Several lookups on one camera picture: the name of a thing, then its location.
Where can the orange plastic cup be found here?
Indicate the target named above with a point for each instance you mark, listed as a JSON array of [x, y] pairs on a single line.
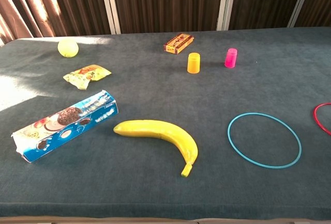
[[193, 64]]

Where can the pink plastic cup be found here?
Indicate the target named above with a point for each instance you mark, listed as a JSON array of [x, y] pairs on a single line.
[[230, 58]]

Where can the yellow banana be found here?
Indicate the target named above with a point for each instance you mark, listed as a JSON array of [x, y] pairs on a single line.
[[165, 131]]

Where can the small red yellow box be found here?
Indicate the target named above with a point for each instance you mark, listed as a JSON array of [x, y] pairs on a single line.
[[178, 43]]

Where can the yellow snack packet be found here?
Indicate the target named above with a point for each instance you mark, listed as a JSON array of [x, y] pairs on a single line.
[[86, 75]]

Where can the blue felt table cover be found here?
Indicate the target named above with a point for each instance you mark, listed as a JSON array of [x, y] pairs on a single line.
[[155, 195]]

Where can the brown pleated curtain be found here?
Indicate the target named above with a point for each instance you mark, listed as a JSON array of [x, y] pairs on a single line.
[[263, 1], [168, 1], [319, 4], [64, 4]]

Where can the blue cookie box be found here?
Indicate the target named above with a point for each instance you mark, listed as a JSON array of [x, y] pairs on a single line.
[[64, 125]]

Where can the yellow ball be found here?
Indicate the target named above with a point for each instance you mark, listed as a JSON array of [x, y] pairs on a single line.
[[68, 48]]

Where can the white frame post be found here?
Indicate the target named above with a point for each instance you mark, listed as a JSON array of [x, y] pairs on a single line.
[[225, 1], [110, 4], [300, 1]]

